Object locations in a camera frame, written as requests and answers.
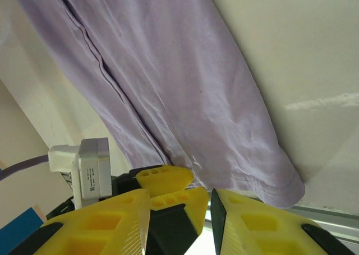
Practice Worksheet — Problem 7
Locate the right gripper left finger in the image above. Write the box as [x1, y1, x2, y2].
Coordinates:
[5, 188, 151, 255]

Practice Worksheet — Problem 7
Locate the lavender t-shirt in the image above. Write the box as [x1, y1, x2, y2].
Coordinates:
[8, 0, 306, 211]

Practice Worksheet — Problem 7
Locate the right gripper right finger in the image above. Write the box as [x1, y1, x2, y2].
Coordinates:
[210, 187, 355, 255]

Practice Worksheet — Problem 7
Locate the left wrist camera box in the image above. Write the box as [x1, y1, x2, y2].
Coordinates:
[47, 137, 112, 208]

